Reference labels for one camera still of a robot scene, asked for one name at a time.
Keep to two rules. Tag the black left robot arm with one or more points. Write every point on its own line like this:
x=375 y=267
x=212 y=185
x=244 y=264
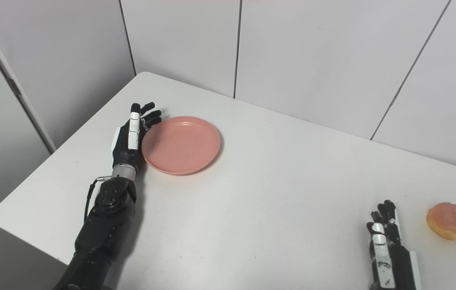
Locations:
x=103 y=225

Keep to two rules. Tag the pink round plate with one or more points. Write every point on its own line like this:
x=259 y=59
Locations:
x=181 y=145

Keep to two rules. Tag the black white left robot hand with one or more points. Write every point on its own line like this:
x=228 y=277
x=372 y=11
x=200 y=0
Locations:
x=125 y=145

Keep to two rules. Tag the cream puff pastry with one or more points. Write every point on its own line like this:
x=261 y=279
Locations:
x=448 y=220

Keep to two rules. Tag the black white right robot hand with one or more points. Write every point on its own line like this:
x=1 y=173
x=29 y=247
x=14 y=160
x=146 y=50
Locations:
x=393 y=257

